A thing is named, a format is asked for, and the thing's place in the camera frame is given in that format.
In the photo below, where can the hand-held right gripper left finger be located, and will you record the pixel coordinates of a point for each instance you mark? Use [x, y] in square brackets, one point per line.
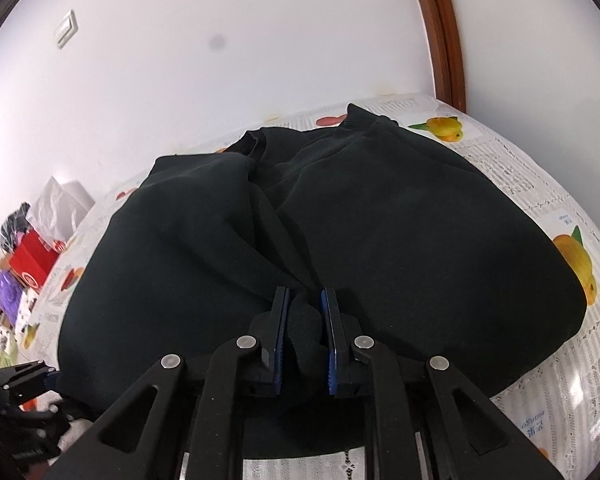
[280, 332]

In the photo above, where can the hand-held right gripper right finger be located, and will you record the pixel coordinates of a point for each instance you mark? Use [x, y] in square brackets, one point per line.
[328, 340]

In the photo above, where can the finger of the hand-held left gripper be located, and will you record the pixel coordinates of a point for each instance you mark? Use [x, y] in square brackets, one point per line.
[25, 376]

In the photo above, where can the black sweater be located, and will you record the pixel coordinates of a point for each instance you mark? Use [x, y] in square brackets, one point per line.
[405, 210]

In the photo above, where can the red paper bag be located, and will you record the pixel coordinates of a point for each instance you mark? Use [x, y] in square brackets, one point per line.
[30, 260]

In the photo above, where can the white plastic bag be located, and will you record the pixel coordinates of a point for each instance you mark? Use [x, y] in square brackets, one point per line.
[60, 200]

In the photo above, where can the fruit print tablecloth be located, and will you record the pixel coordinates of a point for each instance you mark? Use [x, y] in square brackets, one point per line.
[530, 170]

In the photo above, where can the brown wooden door frame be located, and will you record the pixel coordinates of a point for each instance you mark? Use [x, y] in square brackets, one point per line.
[440, 35]

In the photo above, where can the white wall light switch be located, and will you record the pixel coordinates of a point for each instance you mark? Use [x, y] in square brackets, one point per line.
[66, 29]

